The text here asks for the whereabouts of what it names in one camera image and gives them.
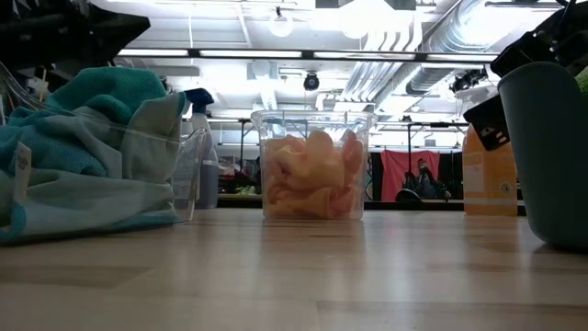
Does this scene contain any orange liquid spray bottle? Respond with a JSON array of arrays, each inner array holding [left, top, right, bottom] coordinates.
[[452, 85, 519, 217]]

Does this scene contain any black ceiling fixture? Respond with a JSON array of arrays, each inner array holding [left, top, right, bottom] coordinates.
[[452, 67, 489, 93]]

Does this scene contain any black aluminium rig frame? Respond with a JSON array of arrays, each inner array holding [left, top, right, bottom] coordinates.
[[215, 195, 527, 217]]

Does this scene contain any tall clear plastic bin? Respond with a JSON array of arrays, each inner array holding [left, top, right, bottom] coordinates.
[[250, 109, 379, 221]]

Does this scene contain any round ceiling lamp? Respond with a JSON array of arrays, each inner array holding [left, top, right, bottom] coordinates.
[[268, 6, 295, 39]]

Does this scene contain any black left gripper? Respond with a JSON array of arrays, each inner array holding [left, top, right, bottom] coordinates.
[[0, 0, 153, 78]]

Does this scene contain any dark green plastic basket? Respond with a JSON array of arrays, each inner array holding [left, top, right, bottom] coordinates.
[[498, 62, 588, 252]]

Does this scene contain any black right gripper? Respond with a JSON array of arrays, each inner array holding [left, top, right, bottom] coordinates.
[[462, 0, 588, 152]]

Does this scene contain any blue-trigger spray bottle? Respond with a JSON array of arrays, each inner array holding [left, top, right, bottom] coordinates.
[[183, 87, 221, 211]]

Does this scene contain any teal-edged pale blue towel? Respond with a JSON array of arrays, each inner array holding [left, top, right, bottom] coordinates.
[[0, 91, 187, 245]]

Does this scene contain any person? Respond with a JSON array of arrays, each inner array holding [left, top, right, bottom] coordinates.
[[403, 158, 450, 202]]

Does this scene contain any red hanging cloth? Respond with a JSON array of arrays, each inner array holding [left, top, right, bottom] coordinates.
[[379, 149, 441, 202]]

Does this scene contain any wide clear plastic bin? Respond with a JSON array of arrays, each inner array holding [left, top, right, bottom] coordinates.
[[0, 62, 208, 234]]

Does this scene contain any silver ventilation duct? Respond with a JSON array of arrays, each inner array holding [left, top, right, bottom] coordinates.
[[406, 0, 529, 96]]

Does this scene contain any overhead LED light bar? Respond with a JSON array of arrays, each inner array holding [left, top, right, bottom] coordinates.
[[117, 47, 500, 63]]

